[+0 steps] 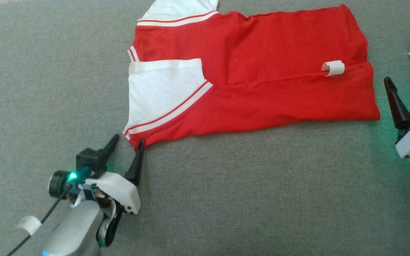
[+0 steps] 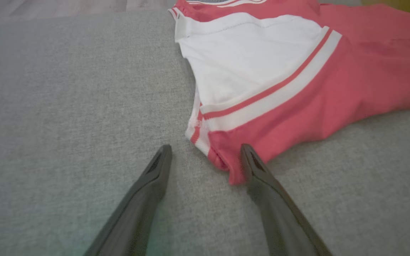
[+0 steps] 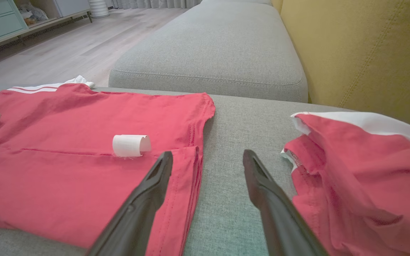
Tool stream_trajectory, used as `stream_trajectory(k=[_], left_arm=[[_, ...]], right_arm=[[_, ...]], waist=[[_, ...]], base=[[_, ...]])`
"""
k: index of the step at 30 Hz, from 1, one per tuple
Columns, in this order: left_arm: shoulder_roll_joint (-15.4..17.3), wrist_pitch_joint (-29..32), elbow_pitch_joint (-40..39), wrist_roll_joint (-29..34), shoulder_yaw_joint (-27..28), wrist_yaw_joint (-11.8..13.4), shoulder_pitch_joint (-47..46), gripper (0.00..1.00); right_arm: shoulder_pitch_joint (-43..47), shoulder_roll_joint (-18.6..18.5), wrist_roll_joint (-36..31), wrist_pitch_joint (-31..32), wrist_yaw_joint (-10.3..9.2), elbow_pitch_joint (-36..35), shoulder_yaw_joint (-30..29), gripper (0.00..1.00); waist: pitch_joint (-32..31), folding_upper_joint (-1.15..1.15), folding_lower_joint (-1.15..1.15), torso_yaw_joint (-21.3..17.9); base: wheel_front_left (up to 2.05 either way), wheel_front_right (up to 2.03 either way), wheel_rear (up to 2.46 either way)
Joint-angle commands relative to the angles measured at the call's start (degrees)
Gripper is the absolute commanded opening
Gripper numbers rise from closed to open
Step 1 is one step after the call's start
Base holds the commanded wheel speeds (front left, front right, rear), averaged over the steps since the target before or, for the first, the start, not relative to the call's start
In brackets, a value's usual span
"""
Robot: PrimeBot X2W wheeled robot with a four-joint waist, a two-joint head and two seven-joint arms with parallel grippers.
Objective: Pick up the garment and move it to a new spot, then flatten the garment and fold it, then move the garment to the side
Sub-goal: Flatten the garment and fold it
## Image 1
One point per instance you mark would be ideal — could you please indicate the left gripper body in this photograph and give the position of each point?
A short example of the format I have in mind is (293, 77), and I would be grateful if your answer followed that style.
(119, 190)

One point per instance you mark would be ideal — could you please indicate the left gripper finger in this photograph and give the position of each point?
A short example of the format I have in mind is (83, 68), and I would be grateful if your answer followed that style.
(111, 144)
(135, 167)

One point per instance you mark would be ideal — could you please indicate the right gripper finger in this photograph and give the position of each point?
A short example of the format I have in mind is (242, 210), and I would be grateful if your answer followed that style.
(399, 106)

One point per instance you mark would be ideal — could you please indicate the red white printed jersey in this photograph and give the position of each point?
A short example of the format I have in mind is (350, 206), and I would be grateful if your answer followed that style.
(279, 42)

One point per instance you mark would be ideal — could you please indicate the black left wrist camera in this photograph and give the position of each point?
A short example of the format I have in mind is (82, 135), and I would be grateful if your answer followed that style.
(89, 160)

